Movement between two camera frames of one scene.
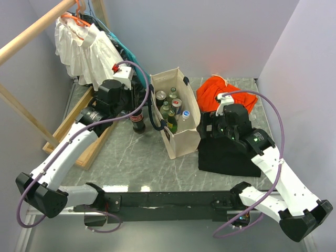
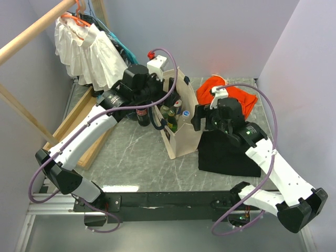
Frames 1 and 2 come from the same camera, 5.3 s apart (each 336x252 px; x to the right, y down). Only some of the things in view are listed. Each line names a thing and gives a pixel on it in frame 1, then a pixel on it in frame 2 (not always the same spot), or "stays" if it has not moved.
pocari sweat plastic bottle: x=186 y=114 stays
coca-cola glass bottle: x=139 y=126 -> x=143 y=116
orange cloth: x=207 y=93 stays
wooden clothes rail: x=4 y=50 stays
